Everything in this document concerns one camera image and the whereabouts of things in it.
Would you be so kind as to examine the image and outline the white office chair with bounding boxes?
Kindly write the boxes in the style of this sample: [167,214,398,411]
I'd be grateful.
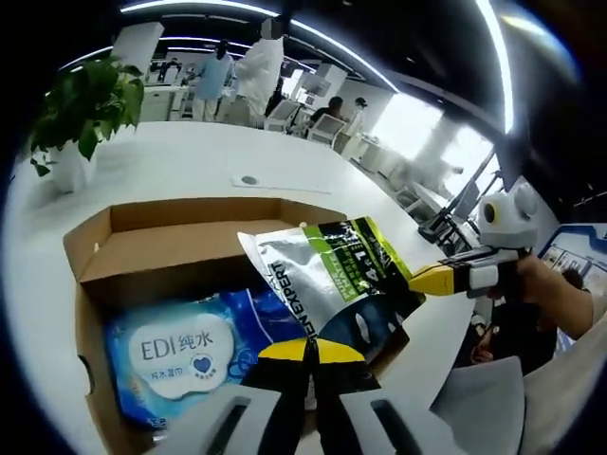
[264,100,303,135]
[306,113,346,144]

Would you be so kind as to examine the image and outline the brown cardboard shoe box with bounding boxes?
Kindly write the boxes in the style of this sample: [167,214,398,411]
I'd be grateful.
[62,195,412,455]

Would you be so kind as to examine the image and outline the blue wet wipes packet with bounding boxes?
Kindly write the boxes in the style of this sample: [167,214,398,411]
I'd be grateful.
[102,287,305,428]

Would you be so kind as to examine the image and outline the person's right hand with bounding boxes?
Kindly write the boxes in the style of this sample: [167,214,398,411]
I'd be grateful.
[517,257,564,318]

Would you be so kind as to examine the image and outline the potted green plant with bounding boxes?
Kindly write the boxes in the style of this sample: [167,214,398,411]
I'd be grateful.
[28,55,146,193]

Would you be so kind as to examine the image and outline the ceiling light strip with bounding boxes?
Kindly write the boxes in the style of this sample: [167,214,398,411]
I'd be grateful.
[287,17,400,95]
[475,0,531,137]

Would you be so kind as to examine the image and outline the silver green soft pouch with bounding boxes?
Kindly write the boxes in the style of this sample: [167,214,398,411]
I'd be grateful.
[236,215,427,364]

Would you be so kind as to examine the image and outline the blue wall poster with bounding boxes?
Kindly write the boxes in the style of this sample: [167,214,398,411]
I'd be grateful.
[535,221,607,298]

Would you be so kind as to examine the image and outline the grey mesh office chair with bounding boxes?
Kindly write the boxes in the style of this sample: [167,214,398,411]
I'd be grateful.
[428,355,528,455]

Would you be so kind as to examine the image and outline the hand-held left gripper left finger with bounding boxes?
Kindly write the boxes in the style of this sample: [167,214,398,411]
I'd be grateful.
[156,337,314,455]

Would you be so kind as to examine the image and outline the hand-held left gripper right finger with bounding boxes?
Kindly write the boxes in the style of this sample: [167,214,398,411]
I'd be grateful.
[312,337,469,455]

